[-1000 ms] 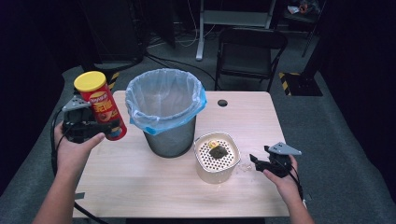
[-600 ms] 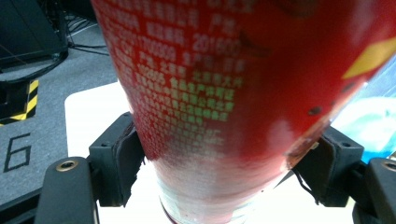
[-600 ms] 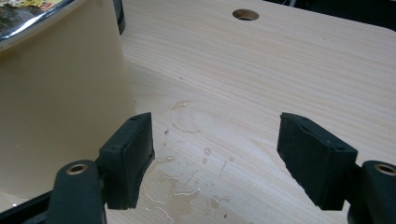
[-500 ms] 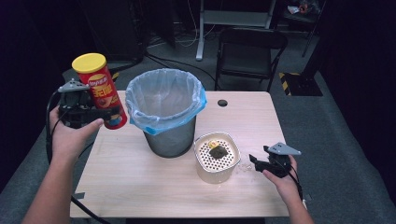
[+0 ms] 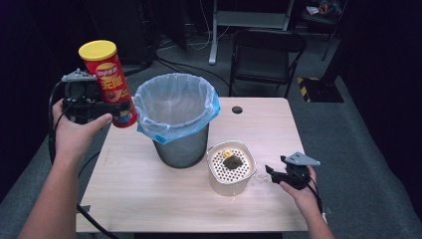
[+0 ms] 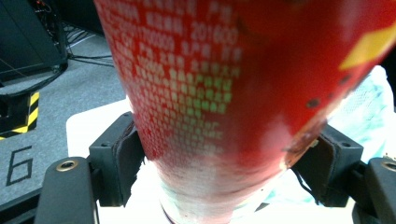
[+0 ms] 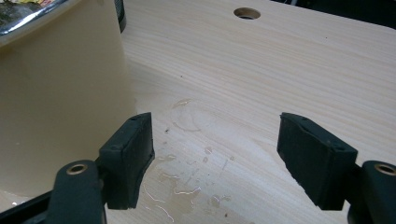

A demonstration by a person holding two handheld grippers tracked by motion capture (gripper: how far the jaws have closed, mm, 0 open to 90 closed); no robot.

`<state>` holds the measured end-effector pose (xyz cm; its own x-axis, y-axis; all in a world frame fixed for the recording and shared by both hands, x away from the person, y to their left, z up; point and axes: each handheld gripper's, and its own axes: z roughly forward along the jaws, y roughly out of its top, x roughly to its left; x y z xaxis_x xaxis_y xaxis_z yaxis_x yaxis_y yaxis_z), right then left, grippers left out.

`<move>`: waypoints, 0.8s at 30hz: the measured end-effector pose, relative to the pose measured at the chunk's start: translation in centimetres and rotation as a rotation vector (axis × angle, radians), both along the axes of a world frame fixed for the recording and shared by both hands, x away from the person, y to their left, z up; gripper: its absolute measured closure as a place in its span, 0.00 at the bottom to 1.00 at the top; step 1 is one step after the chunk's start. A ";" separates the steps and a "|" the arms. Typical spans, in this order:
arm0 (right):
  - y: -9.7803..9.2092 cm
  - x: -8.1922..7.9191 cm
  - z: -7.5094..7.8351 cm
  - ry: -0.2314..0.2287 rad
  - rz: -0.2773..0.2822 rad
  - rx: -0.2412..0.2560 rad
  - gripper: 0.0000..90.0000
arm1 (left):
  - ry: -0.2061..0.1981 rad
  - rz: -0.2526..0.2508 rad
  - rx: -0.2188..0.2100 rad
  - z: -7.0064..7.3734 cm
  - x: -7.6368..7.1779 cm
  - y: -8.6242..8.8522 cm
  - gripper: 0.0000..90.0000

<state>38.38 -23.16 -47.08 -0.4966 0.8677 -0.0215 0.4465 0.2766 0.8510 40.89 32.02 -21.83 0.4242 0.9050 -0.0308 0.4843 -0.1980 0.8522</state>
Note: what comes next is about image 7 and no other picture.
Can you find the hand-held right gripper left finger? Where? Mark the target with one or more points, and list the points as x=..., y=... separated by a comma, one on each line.
x=129, y=165

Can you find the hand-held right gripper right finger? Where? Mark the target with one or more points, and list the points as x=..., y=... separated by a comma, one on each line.
x=314, y=165

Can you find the beige plastic container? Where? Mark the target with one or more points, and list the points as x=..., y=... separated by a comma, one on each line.
x=62, y=109

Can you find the grey metal mesh bin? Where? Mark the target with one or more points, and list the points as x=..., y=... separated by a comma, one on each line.
x=120, y=15

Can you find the metal strainer basket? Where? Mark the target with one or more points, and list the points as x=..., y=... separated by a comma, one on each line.
x=28, y=23

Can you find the food leftovers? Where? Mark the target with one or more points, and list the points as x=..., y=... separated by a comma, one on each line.
x=15, y=12

